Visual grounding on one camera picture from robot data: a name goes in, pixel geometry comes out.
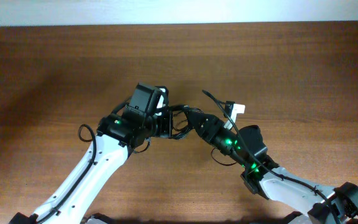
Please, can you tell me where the camera cable black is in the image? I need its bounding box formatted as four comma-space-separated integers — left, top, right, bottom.
203, 90, 341, 223
34, 124, 98, 224

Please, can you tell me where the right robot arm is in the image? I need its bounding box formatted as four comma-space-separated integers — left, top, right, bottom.
186, 112, 358, 223

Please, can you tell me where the right camera cable black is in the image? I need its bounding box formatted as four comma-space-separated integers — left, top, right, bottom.
203, 90, 341, 223

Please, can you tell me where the left camera cable black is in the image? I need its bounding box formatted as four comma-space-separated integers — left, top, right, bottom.
34, 124, 98, 224

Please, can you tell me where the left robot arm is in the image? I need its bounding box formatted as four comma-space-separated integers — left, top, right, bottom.
10, 83, 169, 223

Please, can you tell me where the black cable bundle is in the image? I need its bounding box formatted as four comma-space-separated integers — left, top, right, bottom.
168, 103, 204, 141

